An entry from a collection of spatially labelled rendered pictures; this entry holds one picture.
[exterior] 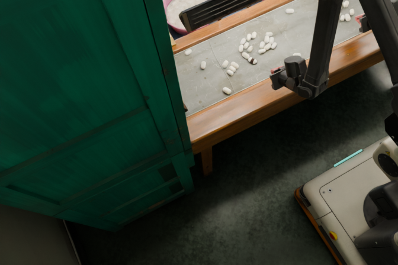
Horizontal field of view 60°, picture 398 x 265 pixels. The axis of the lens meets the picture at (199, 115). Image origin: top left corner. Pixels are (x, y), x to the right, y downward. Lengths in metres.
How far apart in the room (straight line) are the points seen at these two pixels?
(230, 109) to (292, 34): 0.48
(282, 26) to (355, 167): 0.83
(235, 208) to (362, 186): 0.69
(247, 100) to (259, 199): 0.83
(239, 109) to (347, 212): 0.82
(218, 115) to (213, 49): 0.33
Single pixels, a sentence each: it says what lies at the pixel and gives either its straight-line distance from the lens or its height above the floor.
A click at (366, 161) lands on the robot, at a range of 2.02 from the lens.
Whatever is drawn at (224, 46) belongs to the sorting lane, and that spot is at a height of 0.74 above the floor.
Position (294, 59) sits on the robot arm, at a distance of 1.23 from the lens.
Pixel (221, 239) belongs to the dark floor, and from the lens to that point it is 2.08.
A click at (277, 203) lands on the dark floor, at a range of 2.13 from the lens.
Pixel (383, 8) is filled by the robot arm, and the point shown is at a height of 1.38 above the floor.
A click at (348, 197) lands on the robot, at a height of 0.28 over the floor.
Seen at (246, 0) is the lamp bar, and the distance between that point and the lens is 1.33.
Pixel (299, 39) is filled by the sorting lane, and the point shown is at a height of 0.74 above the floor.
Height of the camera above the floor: 2.07
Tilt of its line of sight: 68 degrees down
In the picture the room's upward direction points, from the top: 6 degrees counter-clockwise
